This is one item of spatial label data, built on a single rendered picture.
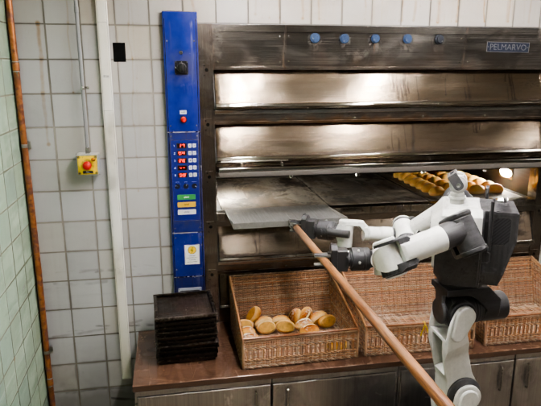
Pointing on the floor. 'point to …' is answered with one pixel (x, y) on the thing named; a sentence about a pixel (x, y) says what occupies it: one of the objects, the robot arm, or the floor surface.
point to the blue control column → (180, 102)
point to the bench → (328, 378)
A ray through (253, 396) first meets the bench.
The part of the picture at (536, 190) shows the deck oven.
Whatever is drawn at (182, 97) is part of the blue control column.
